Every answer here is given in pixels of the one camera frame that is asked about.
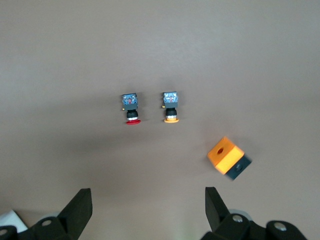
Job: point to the red mushroom push button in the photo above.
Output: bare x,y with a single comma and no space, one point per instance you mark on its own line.
130,105

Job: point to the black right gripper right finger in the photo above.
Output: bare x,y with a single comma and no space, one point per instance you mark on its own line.
215,210

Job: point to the white drawer cabinet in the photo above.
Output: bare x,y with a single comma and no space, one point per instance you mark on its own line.
11,220

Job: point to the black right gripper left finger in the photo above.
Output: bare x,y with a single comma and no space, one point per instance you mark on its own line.
75,215

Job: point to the orange mushroom push button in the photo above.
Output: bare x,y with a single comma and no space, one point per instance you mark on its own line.
171,102

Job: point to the brown table mat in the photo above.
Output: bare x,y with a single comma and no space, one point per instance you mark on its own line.
75,75

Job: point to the orange and black button box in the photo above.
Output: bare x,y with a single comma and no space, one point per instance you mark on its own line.
226,157

